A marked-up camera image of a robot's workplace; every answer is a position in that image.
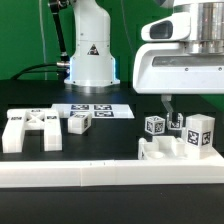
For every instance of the white chair back part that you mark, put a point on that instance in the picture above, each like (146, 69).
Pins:
(22, 120)

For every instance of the white tag base sheet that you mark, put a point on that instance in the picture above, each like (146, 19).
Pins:
(107, 111)

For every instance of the white chair seat part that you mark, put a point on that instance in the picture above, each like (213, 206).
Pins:
(169, 147)

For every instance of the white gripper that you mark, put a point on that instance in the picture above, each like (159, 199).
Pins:
(182, 54)

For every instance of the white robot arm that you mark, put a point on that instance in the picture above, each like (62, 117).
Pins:
(92, 67)

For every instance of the white tagged cube nut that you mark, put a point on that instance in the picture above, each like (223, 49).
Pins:
(176, 125)
(154, 125)

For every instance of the white U-shaped obstacle frame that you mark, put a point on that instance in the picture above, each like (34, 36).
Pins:
(110, 172)

